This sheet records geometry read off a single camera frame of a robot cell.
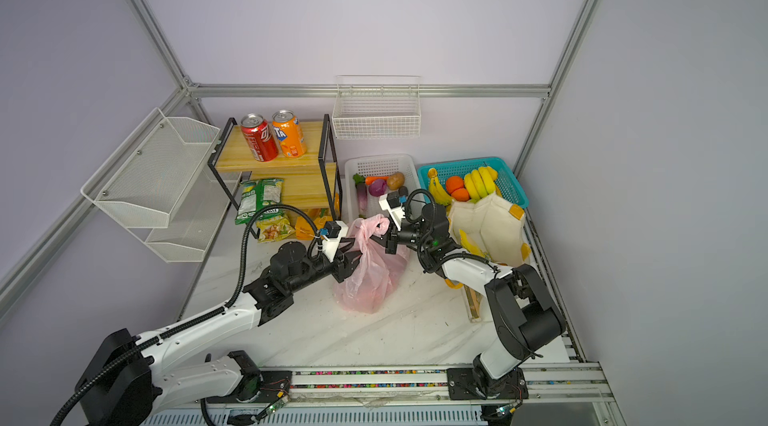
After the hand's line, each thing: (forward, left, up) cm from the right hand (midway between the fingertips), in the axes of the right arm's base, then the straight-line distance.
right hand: (361, 233), depth 75 cm
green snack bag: (+16, +34, -3) cm, 37 cm away
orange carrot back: (+39, +2, -19) cm, 44 cm away
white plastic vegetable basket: (+43, -1, -16) cm, 46 cm away
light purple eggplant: (+30, +5, -21) cm, 37 cm away
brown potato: (+38, -8, -18) cm, 43 cm away
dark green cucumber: (+35, -11, -22) cm, 43 cm away
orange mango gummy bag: (+13, +21, -16) cm, 30 cm away
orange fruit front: (+30, -33, -19) cm, 48 cm away
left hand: (-2, 0, -3) cm, 4 cm away
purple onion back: (+34, -1, -19) cm, 39 cm away
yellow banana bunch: (+33, -39, -15) cm, 54 cm away
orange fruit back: (+37, -30, -19) cm, 51 cm away
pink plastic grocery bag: (-10, -1, -11) cm, 15 cm away
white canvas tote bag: (+11, -39, -11) cm, 42 cm away
